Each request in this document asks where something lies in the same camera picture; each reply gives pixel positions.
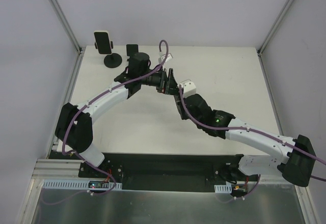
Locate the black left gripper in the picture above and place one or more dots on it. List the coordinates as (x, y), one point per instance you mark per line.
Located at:
(163, 82)

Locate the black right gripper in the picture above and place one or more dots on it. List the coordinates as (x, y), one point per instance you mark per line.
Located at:
(180, 106)

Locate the black folding phone stand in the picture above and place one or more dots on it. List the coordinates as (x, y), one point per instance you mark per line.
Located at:
(131, 49)

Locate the black round-base phone stand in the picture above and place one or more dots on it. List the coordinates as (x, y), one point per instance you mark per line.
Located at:
(112, 60)

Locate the phone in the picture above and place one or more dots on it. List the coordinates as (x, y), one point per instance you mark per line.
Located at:
(180, 108)
(103, 42)

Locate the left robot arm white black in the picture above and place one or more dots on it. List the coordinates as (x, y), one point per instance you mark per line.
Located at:
(75, 124)

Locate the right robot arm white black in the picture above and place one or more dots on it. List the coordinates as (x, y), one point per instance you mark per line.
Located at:
(291, 158)

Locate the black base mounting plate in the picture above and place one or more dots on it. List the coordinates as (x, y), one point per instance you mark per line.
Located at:
(164, 172)

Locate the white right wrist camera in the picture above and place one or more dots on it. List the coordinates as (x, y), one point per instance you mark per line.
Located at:
(188, 88)

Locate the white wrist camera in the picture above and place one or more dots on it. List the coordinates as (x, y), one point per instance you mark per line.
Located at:
(164, 57)
(188, 88)

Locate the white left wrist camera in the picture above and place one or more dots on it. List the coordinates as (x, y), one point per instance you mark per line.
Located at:
(164, 57)

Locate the white cable duct right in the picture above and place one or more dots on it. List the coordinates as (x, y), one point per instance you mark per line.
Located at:
(231, 188)

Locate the aluminium rail right side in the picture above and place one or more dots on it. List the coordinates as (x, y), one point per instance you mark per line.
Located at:
(299, 176)

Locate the aluminium rail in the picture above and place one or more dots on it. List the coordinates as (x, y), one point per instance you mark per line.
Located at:
(299, 176)
(56, 169)

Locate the aluminium rail left side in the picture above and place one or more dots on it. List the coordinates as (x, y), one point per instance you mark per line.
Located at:
(56, 169)

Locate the aluminium frame post left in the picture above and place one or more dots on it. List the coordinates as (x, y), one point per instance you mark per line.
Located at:
(65, 24)

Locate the aluminium frame post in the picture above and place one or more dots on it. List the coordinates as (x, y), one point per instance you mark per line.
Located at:
(65, 24)
(275, 26)

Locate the aluminium frame post right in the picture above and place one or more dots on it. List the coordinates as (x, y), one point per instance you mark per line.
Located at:
(275, 26)

